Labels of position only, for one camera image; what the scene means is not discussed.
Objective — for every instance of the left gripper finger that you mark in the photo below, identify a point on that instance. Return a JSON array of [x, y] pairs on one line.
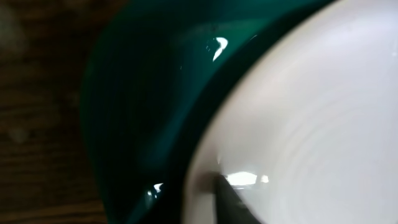
[[229, 208]]

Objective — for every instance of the white plate with sauce streak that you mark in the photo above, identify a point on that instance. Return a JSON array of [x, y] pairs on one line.
[[309, 134]]

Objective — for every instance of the teal plastic tray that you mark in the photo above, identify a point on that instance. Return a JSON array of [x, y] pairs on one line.
[[155, 78]]

